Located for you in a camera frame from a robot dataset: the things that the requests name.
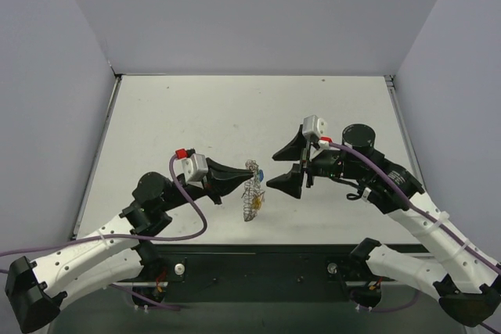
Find silver round keyring disc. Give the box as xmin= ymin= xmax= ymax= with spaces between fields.
xmin=241 ymin=160 xmax=265 ymax=222

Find yellow tagged key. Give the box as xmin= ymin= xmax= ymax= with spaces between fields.
xmin=251 ymin=197 xmax=262 ymax=210

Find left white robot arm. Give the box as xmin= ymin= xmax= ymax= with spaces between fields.
xmin=5 ymin=150 xmax=254 ymax=333

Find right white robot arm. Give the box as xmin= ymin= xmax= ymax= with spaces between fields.
xmin=266 ymin=120 xmax=500 ymax=327

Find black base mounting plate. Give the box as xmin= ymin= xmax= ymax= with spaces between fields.
xmin=132 ymin=245 xmax=382 ymax=304

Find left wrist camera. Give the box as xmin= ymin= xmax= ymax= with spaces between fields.
xmin=175 ymin=149 xmax=209 ymax=185

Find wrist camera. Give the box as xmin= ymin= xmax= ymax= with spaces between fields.
xmin=175 ymin=149 xmax=209 ymax=185
xmin=301 ymin=115 xmax=332 ymax=150

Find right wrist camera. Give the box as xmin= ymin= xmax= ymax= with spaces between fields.
xmin=301 ymin=115 xmax=332 ymax=150

